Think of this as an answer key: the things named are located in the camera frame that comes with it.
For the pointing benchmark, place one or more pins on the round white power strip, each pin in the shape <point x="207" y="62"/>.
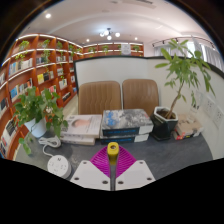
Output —
<point x="59" y="165"/>

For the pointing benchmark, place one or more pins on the white partition with dark rim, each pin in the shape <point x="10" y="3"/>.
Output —
<point x="100" y="68"/>

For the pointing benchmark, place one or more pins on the orange wooden bookshelf unit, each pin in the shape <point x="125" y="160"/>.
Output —
<point x="23" y="70"/>

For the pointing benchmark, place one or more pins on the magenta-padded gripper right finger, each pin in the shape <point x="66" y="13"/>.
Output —
<point x="138" y="173"/>

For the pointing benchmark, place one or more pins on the beige-cover book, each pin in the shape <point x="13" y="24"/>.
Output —
<point x="190" y="124"/>

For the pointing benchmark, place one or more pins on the black track light rail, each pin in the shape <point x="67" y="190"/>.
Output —
<point x="166" y="40"/>

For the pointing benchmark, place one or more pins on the leafy plant in white pot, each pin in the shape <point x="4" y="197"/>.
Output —
<point x="36" y="128"/>

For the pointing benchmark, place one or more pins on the tan padded chair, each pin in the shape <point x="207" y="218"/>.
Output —
<point x="140" y="95"/>
<point x="100" y="96"/>

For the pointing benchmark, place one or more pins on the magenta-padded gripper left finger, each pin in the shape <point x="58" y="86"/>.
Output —
<point x="85" y="173"/>

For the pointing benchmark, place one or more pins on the white curtain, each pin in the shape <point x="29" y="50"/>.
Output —
<point x="213" y="55"/>

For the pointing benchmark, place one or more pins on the red-spined book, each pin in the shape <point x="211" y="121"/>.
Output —
<point x="183" y="135"/>

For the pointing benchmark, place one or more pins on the tall plant in black pot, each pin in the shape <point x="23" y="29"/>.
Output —
<point x="163" y="126"/>

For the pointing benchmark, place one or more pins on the recessed ceiling spotlights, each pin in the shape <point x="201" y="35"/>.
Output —
<point x="48" y="15"/>

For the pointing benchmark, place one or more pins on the ceiling lamp cluster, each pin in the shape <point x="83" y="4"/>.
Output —
<point x="109" y="34"/>

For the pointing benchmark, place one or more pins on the dark book with white pages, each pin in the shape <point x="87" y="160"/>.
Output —
<point x="133" y="138"/>

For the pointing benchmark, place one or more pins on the dark book with grey cover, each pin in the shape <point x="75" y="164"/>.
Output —
<point x="125" y="120"/>

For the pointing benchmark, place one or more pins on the white-cover book with face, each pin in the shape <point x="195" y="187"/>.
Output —
<point x="81" y="125"/>

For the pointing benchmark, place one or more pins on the white wall socket panel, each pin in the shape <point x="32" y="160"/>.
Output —
<point x="213" y="113"/>

